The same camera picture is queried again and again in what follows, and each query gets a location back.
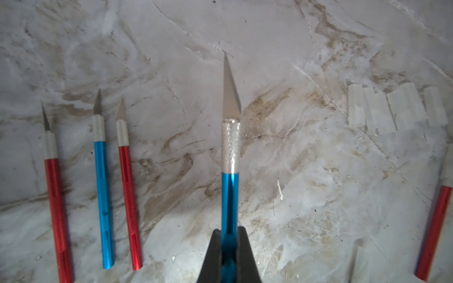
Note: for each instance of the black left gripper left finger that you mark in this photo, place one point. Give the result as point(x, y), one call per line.
point(212, 265)

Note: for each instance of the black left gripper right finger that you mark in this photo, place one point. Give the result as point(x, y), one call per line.
point(247, 266)

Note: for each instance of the blue carving knife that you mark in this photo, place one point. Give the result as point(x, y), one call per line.
point(103, 190)
point(230, 153)
point(361, 268)

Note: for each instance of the red carving knife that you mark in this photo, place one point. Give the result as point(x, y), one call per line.
point(132, 215)
point(57, 205)
point(436, 223)

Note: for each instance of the clear cap of red knife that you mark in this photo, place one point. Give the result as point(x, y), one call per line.
point(384, 119)

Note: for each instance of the clear cap of blue knife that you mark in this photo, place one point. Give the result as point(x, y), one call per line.
point(416, 106)

